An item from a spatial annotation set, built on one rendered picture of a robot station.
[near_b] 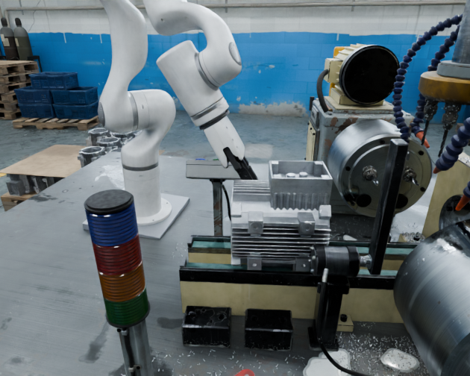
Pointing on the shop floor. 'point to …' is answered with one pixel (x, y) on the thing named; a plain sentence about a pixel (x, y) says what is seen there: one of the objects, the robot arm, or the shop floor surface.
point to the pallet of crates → (57, 102)
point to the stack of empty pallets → (5, 86)
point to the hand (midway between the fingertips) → (248, 176)
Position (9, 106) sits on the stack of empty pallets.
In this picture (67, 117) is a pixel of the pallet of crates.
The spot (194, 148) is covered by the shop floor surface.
